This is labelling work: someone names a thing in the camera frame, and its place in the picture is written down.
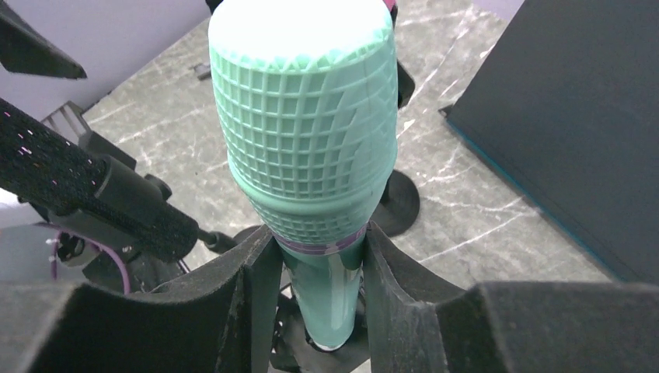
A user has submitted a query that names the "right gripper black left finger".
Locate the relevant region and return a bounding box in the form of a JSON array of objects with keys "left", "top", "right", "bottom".
[{"left": 1, "top": 227, "right": 282, "bottom": 372}]

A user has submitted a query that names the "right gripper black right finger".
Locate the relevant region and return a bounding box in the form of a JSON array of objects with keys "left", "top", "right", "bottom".
[{"left": 364, "top": 224, "right": 658, "bottom": 372}]

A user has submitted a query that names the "black mesh-head microphone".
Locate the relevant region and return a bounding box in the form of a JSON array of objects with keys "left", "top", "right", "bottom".
[{"left": 1, "top": 100, "right": 199, "bottom": 263}]

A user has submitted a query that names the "mint green microphone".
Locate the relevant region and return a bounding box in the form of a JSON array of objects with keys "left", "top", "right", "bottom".
[{"left": 208, "top": 1, "right": 398, "bottom": 351}]

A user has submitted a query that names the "black clip desk stand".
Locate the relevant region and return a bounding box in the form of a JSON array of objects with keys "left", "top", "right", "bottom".
[{"left": 197, "top": 225, "right": 272, "bottom": 260}]

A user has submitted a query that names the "dark green upright board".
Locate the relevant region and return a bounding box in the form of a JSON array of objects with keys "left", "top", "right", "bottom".
[{"left": 448, "top": 0, "right": 658, "bottom": 284}]

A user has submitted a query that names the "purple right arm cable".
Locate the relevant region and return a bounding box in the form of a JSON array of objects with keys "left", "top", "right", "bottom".
[{"left": 46, "top": 228, "right": 132, "bottom": 295}]

